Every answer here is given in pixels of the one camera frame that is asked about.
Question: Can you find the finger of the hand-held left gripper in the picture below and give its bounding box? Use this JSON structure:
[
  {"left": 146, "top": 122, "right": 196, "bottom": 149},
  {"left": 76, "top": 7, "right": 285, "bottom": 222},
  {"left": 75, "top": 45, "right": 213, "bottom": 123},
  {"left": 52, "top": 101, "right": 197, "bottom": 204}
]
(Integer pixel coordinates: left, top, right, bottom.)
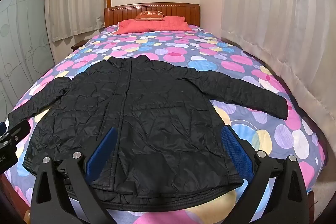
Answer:
[{"left": 0, "top": 121, "right": 31, "bottom": 151}]

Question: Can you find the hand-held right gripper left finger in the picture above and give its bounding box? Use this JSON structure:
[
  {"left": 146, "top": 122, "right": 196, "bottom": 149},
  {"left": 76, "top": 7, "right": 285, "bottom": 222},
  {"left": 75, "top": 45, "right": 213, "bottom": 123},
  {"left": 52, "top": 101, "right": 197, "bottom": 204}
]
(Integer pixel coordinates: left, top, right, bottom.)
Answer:
[{"left": 31, "top": 127, "right": 118, "bottom": 224}]

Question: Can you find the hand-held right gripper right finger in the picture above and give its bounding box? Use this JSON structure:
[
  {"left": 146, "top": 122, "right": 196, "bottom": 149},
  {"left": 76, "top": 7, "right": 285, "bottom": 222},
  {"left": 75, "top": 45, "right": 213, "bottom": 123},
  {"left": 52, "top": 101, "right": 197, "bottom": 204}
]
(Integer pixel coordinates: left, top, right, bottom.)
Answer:
[{"left": 220, "top": 125, "right": 308, "bottom": 224}]

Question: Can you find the black quilted jacket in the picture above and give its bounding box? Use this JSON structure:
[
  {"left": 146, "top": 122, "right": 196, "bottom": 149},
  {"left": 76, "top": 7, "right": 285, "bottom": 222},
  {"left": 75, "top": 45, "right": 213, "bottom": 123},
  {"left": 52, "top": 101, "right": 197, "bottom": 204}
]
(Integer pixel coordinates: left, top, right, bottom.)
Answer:
[{"left": 8, "top": 54, "right": 288, "bottom": 210}]

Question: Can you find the frosted glass wardrobe door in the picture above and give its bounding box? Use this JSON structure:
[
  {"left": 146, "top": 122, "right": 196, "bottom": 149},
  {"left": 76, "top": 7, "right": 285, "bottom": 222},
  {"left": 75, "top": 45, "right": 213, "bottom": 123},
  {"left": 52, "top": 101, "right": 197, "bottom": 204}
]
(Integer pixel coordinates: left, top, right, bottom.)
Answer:
[{"left": 0, "top": 0, "right": 56, "bottom": 121}]

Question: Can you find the colourful dotted bed quilt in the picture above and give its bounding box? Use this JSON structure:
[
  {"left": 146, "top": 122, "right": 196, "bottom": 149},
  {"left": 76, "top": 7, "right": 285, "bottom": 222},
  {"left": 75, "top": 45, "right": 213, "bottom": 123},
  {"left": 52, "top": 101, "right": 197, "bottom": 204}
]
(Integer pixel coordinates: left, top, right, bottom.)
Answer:
[{"left": 5, "top": 24, "right": 328, "bottom": 224}]

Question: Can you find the wooden nightstand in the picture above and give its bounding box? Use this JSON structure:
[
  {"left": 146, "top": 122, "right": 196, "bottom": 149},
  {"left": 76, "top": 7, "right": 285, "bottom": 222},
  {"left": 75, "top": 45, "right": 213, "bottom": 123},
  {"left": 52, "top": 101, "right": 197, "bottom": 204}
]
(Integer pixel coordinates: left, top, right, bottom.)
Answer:
[{"left": 71, "top": 40, "right": 86, "bottom": 51}]

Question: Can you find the red pillow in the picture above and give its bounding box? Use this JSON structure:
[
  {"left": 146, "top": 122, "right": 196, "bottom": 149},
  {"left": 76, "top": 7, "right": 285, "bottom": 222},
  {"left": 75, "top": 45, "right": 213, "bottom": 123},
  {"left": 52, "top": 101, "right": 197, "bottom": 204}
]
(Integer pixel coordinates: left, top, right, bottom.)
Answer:
[{"left": 112, "top": 16, "right": 192, "bottom": 35}]

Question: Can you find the long beige curtain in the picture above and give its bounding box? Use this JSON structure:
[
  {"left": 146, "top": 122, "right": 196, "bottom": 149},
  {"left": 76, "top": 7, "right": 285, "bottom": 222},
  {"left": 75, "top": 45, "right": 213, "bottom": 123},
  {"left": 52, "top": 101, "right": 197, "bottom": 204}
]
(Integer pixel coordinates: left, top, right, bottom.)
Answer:
[{"left": 220, "top": 0, "right": 336, "bottom": 140}]

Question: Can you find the small orange cushion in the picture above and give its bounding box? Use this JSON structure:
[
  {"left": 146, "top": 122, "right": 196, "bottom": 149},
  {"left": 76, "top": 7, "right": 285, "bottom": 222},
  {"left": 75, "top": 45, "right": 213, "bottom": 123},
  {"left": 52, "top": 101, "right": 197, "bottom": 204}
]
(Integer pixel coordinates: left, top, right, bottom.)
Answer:
[{"left": 135, "top": 10, "right": 165, "bottom": 22}]

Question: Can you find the wooden headboard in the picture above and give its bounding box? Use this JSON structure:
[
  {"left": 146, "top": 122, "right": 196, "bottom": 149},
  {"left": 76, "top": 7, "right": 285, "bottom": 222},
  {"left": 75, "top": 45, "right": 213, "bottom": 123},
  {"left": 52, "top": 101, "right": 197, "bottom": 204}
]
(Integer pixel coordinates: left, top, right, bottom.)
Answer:
[{"left": 104, "top": 3, "right": 200, "bottom": 28}]

